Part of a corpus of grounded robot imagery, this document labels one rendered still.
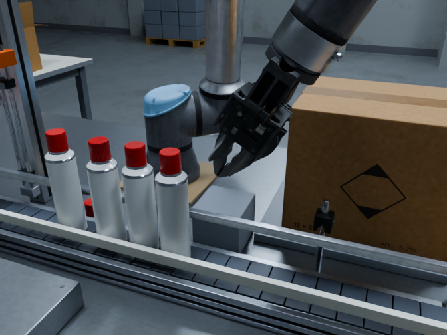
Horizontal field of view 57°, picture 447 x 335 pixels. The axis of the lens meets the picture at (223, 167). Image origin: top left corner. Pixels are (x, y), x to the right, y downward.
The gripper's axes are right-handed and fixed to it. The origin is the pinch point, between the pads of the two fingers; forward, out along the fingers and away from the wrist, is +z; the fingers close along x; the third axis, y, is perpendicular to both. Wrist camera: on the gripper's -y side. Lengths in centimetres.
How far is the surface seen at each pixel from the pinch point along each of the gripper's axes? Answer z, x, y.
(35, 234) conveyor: 34.7, -22.1, 4.5
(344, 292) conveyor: 6.1, 26.6, -1.7
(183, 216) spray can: 10.8, -0.7, 2.0
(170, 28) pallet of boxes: 231, -271, -620
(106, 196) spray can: 16.5, -13.2, 3.3
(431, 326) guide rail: -2.4, 35.1, 4.3
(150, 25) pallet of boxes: 249, -308, -621
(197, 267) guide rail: 15.0, 6.0, 4.8
